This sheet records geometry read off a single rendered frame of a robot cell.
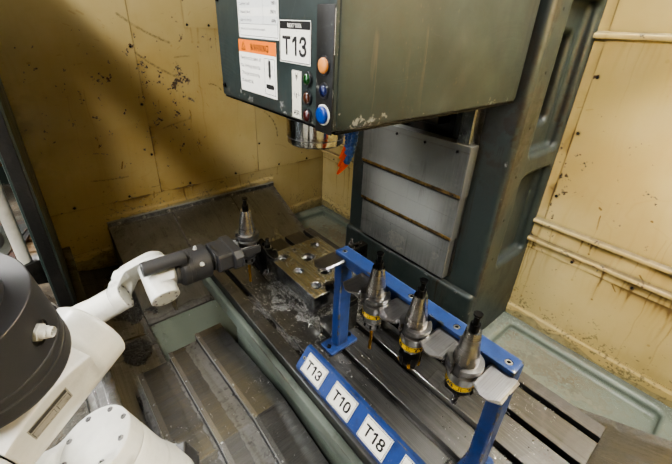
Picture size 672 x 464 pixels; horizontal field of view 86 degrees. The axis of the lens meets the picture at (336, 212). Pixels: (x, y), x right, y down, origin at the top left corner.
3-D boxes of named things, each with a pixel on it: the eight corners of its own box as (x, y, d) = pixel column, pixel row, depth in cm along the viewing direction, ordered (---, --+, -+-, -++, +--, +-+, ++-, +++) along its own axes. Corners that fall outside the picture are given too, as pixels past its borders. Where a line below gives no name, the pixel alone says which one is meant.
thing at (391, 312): (392, 328, 71) (392, 325, 71) (373, 313, 75) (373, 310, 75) (414, 313, 75) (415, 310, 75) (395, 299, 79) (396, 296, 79)
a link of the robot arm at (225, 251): (244, 244, 92) (197, 260, 85) (246, 275, 96) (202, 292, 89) (222, 224, 100) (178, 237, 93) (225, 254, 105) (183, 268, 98)
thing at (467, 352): (484, 360, 63) (493, 331, 60) (470, 373, 60) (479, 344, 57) (461, 344, 66) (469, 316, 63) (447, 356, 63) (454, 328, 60)
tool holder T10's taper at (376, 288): (390, 296, 77) (393, 270, 74) (372, 301, 75) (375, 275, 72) (378, 284, 81) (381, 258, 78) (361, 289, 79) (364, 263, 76)
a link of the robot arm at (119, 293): (180, 284, 89) (127, 314, 86) (167, 255, 92) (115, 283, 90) (168, 276, 83) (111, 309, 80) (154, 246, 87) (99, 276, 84)
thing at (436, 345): (438, 364, 64) (439, 361, 64) (414, 346, 67) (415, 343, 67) (461, 345, 68) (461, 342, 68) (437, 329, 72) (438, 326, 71)
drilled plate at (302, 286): (314, 310, 113) (314, 298, 111) (266, 266, 133) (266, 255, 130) (367, 283, 127) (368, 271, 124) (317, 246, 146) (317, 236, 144)
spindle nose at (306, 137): (354, 146, 99) (357, 101, 94) (299, 152, 93) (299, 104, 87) (328, 132, 112) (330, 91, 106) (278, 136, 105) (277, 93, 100)
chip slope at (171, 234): (162, 353, 135) (149, 299, 124) (119, 268, 180) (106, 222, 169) (343, 269, 187) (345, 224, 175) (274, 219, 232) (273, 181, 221)
